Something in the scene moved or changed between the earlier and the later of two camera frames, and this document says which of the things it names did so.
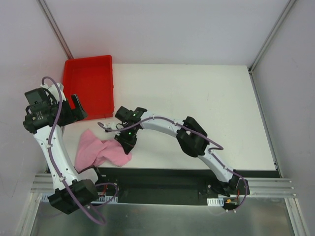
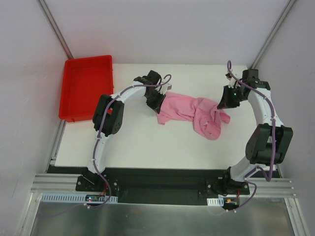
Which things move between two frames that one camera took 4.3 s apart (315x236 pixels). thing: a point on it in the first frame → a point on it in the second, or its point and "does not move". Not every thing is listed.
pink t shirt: [91, 151] → [207, 118]
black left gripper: [74, 111] → [155, 103]
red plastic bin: [91, 79] does not move
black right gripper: [126, 143] → [228, 99]
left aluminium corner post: [56, 28] does not move
